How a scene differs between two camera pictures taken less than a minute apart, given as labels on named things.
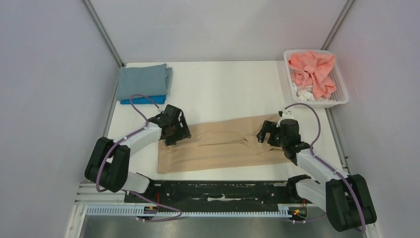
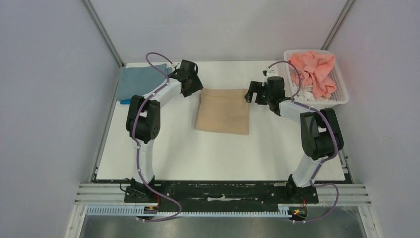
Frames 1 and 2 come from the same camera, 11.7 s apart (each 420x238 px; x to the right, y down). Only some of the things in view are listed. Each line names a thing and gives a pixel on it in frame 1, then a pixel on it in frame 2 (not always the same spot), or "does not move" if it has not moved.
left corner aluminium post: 103,31 does not move
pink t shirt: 311,70 does not move
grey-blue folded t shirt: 143,81 does not move
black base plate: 217,193 does not move
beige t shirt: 227,143 -> 225,111
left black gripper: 183,133 -> 198,86
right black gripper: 267,133 -> 257,92
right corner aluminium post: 337,26 does not move
